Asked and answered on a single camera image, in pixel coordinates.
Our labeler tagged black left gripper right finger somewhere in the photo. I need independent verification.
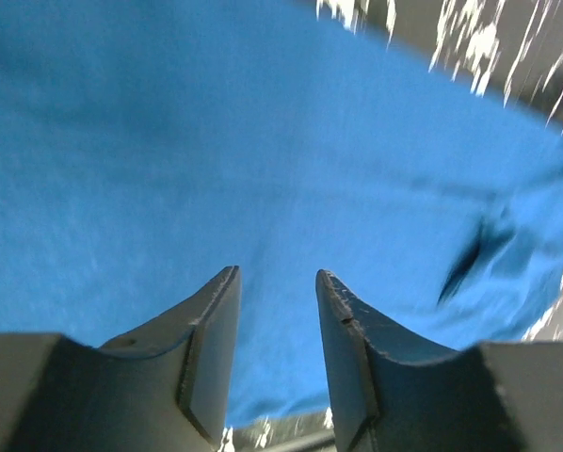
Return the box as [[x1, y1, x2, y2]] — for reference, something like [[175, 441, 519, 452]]
[[315, 270, 563, 451]]

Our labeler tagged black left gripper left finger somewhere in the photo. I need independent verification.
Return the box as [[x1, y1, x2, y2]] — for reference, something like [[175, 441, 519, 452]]
[[0, 266, 241, 451]]

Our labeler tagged blue t shirt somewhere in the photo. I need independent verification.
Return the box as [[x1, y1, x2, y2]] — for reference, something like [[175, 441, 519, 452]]
[[0, 1, 563, 427]]

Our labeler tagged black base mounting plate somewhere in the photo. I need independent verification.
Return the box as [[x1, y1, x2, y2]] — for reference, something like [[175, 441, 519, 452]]
[[218, 408, 336, 452]]

